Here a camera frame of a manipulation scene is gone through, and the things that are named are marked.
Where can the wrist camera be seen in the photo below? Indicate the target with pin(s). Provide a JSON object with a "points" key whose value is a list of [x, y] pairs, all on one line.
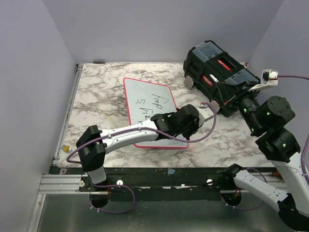
{"points": [[269, 79], [205, 113]]}

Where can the yellow small object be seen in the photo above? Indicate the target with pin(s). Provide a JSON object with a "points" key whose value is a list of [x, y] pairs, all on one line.
{"points": [[66, 148]]}

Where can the whiteboard marker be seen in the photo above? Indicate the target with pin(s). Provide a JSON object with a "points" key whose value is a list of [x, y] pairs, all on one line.
{"points": [[214, 78]]}

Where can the pink-framed whiteboard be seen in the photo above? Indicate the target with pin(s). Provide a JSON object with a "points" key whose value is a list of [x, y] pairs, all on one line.
{"points": [[145, 99]]}

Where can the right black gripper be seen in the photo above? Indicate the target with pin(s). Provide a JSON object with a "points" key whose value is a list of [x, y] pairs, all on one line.
{"points": [[230, 92]]}

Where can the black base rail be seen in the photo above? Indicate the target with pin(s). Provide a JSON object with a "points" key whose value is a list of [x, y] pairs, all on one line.
{"points": [[154, 184]]}

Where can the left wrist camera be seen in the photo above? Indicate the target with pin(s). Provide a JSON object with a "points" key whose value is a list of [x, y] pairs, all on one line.
{"points": [[205, 113]]}

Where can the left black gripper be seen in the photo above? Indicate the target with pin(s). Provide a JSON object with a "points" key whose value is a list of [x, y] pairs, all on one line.
{"points": [[196, 126]]}

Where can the blue tape piece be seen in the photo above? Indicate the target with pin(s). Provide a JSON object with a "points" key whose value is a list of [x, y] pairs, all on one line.
{"points": [[171, 171]]}

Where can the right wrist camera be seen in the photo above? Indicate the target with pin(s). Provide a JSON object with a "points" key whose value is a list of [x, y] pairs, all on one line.
{"points": [[269, 79]]}

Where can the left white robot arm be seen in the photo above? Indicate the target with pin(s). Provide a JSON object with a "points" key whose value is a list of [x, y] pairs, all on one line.
{"points": [[94, 144]]}

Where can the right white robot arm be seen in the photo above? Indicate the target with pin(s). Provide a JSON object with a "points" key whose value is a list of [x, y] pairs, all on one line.
{"points": [[267, 122]]}

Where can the black red toolbox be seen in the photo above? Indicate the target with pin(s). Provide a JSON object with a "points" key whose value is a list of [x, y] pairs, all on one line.
{"points": [[208, 58]]}

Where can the small black wall object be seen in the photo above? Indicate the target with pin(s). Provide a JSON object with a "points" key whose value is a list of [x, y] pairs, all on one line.
{"points": [[98, 62]]}

